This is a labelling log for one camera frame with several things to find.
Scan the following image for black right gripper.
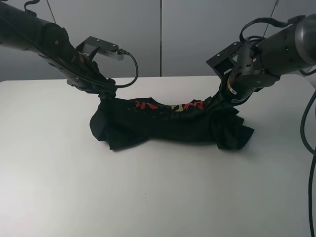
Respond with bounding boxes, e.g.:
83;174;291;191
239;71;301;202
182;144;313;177
204;83;247;111

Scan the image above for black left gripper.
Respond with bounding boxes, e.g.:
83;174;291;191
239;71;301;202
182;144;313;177
39;49;117;98

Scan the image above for black printed t-shirt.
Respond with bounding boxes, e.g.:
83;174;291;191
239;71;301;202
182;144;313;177
89;95;254;151

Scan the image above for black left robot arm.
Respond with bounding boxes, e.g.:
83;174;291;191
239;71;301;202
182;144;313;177
0;2;119;97

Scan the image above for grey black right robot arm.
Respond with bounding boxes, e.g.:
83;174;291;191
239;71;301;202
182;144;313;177
205;14;316;111

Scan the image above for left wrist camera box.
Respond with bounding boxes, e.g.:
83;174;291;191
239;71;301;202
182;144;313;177
76;36;130;61

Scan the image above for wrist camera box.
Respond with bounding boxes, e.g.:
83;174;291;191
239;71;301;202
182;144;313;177
206;42;241;79
76;36;130;61

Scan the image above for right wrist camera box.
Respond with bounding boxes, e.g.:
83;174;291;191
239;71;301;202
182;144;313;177
206;42;241;79

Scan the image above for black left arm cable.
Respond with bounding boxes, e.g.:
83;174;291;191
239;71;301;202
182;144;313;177
23;0;139;89

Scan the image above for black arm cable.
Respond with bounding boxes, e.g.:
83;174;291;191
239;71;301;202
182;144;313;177
238;16;316;237
23;0;139;89

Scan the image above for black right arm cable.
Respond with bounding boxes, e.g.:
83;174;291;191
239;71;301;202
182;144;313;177
238;16;316;237

